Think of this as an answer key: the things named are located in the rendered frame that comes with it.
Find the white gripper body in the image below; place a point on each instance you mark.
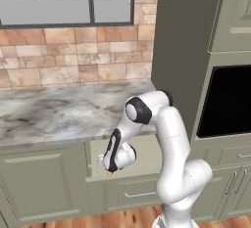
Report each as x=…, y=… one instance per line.
x=100, y=162

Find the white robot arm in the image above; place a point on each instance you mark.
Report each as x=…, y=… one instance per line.
x=173, y=147

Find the open grey-green drawer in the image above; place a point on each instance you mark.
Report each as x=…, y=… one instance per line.
x=147, y=157

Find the grey-green drawer front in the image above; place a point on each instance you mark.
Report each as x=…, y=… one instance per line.
x=233, y=156
x=137, y=192

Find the black built-in oven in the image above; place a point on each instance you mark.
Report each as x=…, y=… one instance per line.
x=228, y=101

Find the tall grey-green cupboard unit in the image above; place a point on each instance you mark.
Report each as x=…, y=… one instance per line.
x=183, y=42

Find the window with dark frame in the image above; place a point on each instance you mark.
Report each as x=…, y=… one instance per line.
x=65, y=8

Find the grey-green wall cupboard door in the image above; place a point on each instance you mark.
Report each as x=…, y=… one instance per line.
x=233, y=13

